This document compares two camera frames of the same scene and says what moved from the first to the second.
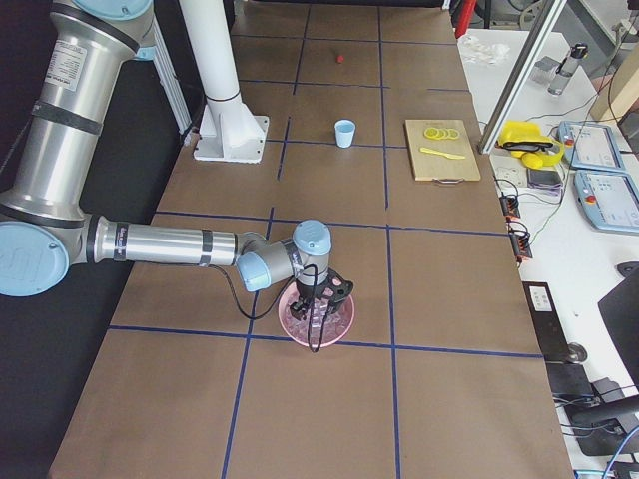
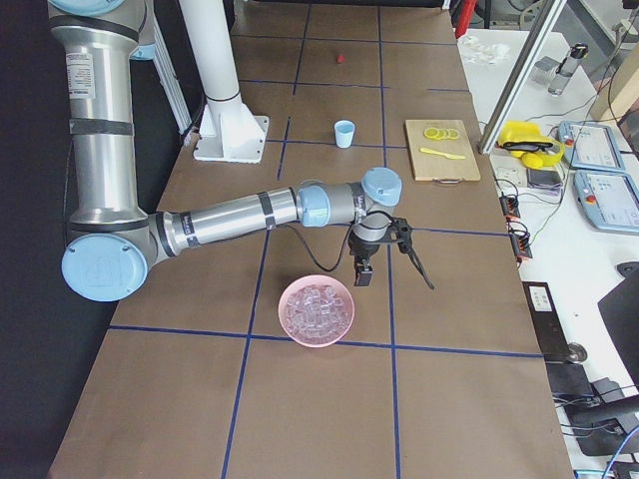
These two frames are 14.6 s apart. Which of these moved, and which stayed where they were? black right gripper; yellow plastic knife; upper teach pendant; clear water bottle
Moved: black right gripper
Stayed: upper teach pendant; clear water bottle; yellow plastic knife
